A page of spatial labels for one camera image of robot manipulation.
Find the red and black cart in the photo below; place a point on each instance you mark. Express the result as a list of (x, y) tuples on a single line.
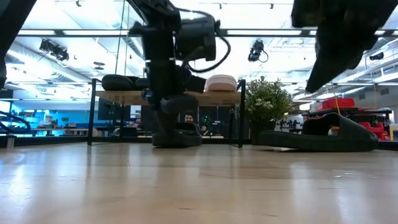
[(337, 103)]

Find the wooden shelf with black legs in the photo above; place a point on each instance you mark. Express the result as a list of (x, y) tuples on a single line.
[(124, 96)]

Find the small green potted plant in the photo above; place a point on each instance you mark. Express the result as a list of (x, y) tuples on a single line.
[(267, 99)]

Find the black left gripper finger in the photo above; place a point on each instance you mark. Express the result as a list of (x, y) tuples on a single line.
[(166, 124)]

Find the person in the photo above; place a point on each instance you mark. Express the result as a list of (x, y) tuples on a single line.
[(189, 118)]

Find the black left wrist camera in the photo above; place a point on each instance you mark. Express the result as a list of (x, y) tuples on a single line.
[(199, 39)]

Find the black overhead camera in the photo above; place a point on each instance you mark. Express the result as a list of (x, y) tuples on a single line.
[(256, 51)]

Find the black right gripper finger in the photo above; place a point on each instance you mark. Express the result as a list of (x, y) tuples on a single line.
[(323, 68), (362, 53)]

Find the black slide sandal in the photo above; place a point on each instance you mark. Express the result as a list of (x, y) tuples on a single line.
[(180, 140), (142, 83), (342, 140), (118, 82)]

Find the black metal table frame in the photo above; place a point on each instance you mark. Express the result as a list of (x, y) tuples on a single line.
[(12, 31)]

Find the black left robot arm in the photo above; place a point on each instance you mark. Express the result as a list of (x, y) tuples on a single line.
[(161, 40)]

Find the background office desk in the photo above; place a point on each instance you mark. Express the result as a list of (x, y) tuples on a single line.
[(62, 130)]

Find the pink slide sandal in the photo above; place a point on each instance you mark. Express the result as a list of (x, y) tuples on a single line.
[(220, 83)]

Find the black ceiling device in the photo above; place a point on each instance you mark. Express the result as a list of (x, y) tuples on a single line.
[(54, 49)]

